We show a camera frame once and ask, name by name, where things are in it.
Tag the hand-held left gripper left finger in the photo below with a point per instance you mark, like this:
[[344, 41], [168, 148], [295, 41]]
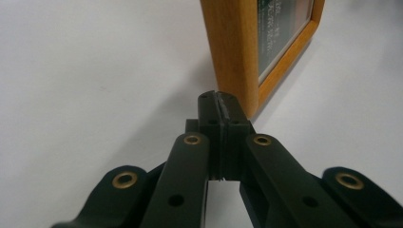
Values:
[[207, 126]]

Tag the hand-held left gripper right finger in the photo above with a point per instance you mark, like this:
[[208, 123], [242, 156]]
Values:
[[236, 126]]

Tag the wooden photo frame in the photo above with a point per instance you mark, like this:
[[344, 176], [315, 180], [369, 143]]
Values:
[[234, 47]]

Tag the white table with wooden rim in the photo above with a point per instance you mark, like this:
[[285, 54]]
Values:
[[79, 79]]

